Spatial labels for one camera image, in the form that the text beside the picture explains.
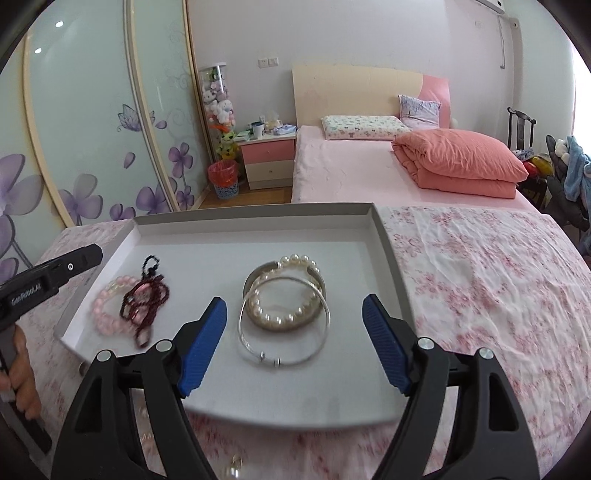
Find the folded salmon quilt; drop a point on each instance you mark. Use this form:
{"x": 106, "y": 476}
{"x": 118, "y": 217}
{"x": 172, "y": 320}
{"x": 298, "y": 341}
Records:
{"x": 457, "y": 157}

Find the thin silver bangle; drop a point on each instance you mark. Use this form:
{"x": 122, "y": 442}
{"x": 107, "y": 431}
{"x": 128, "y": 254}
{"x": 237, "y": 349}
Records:
{"x": 295, "y": 362}

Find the small lilac pillow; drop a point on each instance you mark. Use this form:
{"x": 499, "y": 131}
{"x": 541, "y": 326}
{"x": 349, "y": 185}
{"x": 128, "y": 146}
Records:
{"x": 418, "y": 110}

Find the white plush toy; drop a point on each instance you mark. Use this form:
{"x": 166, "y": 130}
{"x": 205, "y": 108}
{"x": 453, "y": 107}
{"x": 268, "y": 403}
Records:
{"x": 561, "y": 147}

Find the grey cardboard tray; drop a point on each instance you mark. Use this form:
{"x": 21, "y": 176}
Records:
{"x": 207, "y": 249}

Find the blue plush garment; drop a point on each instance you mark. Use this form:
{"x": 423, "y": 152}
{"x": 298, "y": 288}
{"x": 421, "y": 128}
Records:
{"x": 577, "y": 170}

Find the pink bed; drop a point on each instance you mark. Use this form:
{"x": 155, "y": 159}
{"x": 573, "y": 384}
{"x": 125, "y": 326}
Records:
{"x": 341, "y": 170}

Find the clear plush toy display tube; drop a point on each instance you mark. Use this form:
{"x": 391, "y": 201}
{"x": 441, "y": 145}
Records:
{"x": 219, "y": 106}

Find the printed pillow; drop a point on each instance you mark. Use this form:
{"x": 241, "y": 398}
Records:
{"x": 362, "y": 127}

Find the wall socket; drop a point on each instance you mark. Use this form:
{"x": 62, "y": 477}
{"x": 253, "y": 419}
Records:
{"x": 268, "y": 62}

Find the air conditioner pipe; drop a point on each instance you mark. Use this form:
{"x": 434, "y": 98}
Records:
{"x": 501, "y": 41}

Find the wide silver bangle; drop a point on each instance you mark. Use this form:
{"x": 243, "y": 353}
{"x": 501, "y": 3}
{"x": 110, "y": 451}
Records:
{"x": 253, "y": 274}

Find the beige and pink headboard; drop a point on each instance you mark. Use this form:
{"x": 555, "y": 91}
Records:
{"x": 351, "y": 92}

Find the white mug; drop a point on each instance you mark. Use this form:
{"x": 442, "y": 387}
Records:
{"x": 257, "y": 130}

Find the dark wooden chair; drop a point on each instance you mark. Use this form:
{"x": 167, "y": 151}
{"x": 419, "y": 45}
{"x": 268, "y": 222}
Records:
{"x": 519, "y": 129}

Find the red trash bin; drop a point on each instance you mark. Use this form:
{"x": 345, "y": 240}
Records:
{"x": 224, "y": 180}

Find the dark office chair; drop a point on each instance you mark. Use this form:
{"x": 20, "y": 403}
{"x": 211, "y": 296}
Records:
{"x": 556, "y": 194}

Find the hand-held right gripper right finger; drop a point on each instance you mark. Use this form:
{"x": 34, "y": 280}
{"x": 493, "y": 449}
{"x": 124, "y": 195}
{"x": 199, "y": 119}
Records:
{"x": 383, "y": 341}

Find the floral sliding door wardrobe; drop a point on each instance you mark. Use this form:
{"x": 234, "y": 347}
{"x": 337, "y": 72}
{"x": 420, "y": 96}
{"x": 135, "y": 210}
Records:
{"x": 92, "y": 115}

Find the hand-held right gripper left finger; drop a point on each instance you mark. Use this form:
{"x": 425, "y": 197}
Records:
{"x": 203, "y": 346}

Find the white air conditioner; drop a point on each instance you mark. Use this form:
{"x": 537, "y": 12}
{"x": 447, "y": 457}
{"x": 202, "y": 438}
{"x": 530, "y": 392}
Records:
{"x": 491, "y": 5}

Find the red and yellow toys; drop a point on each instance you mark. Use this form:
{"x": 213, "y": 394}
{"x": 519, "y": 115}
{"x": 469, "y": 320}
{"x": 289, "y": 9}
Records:
{"x": 538, "y": 165}

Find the pink nightstand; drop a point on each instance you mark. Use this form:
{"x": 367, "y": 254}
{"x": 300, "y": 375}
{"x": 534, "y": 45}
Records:
{"x": 270, "y": 161}

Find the person's left hand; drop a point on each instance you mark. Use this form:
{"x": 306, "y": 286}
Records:
{"x": 25, "y": 383}

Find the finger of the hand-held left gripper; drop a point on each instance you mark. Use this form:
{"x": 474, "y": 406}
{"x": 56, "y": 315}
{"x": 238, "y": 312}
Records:
{"x": 78, "y": 261}

